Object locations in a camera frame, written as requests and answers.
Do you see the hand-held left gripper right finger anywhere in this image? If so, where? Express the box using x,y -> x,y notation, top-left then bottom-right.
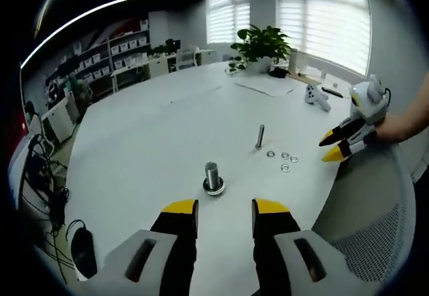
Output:
251,198 -> 366,296

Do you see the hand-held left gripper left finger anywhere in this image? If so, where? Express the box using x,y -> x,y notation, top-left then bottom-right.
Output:
75,199 -> 199,296

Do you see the large steel threaded stud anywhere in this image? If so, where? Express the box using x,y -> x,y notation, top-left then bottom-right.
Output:
204,161 -> 225,197

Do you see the small steel threaded stud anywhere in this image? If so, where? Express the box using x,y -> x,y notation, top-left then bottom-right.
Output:
254,125 -> 266,150

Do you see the person's right hand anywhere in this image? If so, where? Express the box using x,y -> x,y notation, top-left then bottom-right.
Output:
375,113 -> 408,143

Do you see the white game controller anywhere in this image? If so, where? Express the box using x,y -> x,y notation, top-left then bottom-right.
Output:
304,84 -> 332,112

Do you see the grey mesh office chair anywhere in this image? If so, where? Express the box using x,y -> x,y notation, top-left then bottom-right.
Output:
311,141 -> 416,282

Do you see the white bottle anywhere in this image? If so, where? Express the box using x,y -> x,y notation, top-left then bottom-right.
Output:
288,48 -> 298,74

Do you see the white paper sheet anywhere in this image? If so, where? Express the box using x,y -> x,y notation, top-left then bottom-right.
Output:
234,78 -> 296,98

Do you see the wide white window blind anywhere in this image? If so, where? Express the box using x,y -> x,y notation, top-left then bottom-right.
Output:
278,0 -> 373,76

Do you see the white plant pot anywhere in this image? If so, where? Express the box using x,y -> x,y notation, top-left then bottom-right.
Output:
256,56 -> 273,73

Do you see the green potted plant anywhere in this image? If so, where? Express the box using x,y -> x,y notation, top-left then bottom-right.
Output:
230,24 -> 292,71

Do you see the white drawer cabinet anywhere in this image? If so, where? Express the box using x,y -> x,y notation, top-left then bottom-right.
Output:
46,93 -> 80,143

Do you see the white side desk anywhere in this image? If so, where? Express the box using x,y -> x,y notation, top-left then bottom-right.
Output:
110,50 -> 215,92

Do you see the narrow white window blind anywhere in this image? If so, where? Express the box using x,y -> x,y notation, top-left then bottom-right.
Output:
206,0 -> 251,44

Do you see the shelf with white bins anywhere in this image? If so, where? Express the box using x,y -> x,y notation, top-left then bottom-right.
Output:
43,17 -> 150,89

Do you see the ceiling light strip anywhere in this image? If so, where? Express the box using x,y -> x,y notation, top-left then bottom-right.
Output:
20,0 -> 205,69

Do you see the black pouch with cord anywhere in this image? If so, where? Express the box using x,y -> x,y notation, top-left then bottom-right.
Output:
66,219 -> 98,279

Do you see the black cable bundle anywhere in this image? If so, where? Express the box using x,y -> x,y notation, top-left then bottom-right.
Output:
23,133 -> 73,273

